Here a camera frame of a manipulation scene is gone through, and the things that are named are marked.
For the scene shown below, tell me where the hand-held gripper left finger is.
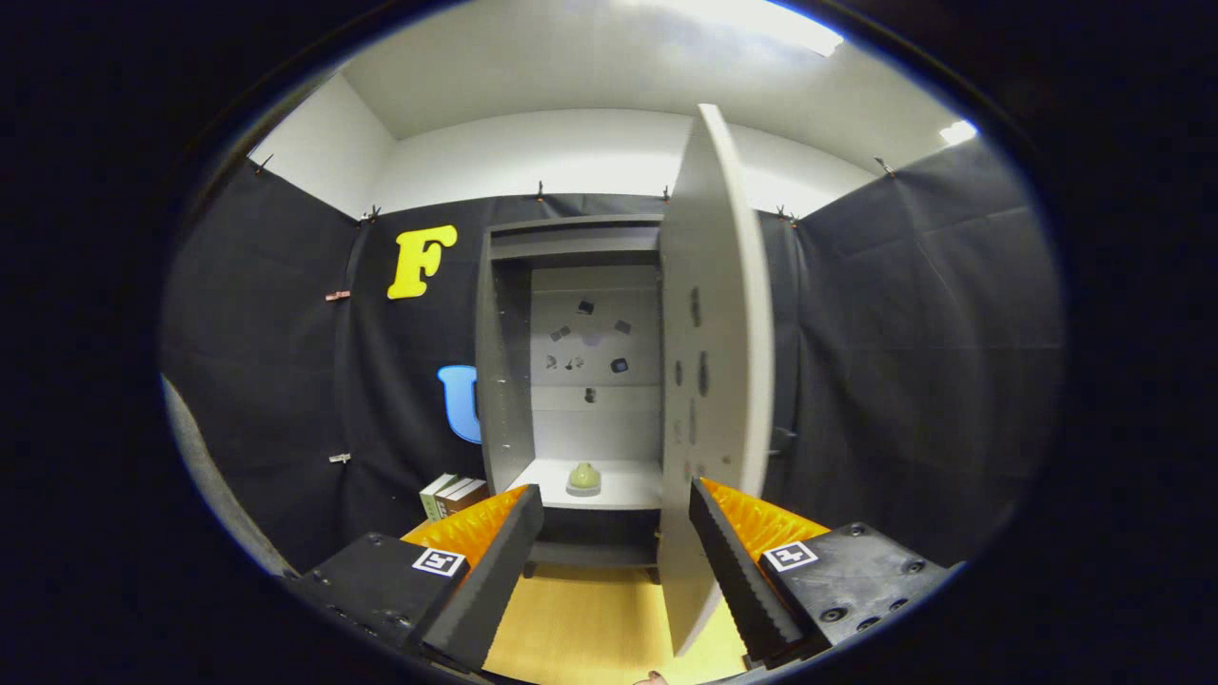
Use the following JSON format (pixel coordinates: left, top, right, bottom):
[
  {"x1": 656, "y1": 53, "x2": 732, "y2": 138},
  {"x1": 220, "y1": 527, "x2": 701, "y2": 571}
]
[{"x1": 284, "y1": 483, "x2": 546, "y2": 675}]

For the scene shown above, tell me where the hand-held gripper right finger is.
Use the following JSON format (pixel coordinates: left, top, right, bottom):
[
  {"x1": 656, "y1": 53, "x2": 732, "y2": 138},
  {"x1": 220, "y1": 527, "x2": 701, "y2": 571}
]
[{"x1": 687, "y1": 478, "x2": 955, "y2": 669}]

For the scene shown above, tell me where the thin brown book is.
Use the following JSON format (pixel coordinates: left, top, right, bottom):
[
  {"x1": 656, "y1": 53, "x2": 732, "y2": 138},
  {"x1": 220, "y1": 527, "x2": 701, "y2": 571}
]
[{"x1": 433, "y1": 476, "x2": 477, "y2": 519}]

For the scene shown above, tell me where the grey cabinet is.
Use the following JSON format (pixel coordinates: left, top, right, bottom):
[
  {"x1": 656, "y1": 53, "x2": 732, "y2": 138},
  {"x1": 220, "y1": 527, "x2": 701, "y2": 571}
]
[{"x1": 473, "y1": 214, "x2": 667, "y2": 583}]

